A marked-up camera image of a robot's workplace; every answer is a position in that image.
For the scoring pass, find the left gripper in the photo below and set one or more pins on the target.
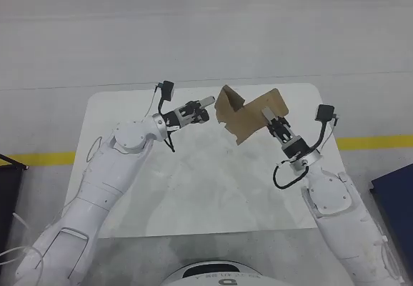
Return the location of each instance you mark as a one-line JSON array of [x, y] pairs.
[[173, 118]]

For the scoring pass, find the small brown carton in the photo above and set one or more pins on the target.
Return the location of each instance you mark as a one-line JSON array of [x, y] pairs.
[[244, 118]]

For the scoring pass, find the robot body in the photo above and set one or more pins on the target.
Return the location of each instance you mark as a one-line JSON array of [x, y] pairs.
[[224, 275]]

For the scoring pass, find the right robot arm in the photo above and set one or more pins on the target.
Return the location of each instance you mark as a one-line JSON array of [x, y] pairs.
[[338, 211]]

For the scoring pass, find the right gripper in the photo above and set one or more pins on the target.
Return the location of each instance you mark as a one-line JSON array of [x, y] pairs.
[[297, 147]]

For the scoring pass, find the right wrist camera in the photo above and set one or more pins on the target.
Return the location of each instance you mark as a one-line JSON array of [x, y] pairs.
[[325, 112]]

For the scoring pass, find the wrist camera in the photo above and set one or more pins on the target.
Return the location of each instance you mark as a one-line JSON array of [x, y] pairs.
[[167, 90], [325, 112]]

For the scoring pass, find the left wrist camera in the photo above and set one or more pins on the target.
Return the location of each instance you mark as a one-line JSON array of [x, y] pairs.
[[167, 90]]

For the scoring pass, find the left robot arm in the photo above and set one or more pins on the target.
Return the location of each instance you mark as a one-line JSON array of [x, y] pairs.
[[99, 186]]

